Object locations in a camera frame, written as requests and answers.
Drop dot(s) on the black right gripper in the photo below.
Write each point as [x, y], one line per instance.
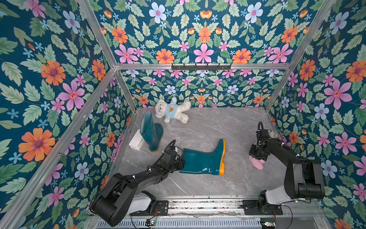
[256, 151]

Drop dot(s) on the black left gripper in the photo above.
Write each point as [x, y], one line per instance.
[179, 161]

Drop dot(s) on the pink microfiber cloth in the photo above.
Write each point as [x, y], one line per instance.
[258, 164]

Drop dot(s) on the teal rubber boot orange sole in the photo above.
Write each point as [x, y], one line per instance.
[151, 132]

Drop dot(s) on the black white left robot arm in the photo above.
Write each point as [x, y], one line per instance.
[125, 195]

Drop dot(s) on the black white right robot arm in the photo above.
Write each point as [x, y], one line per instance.
[303, 179]

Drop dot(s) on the map print glasses case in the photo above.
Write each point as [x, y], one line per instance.
[273, 134]

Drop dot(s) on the white rectangular box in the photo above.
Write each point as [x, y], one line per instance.
[137, 141]

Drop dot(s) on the white teddy bear blue shirt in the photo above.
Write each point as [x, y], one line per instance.
[172, 110]

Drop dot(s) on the white ventilation grille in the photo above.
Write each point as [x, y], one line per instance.
[190, 223]

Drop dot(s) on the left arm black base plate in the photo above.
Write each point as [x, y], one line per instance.
[158, 208]

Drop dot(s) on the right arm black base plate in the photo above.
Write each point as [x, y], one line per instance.
[254, 207]

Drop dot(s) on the black hook rail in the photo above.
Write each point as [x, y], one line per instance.
[194, 67]

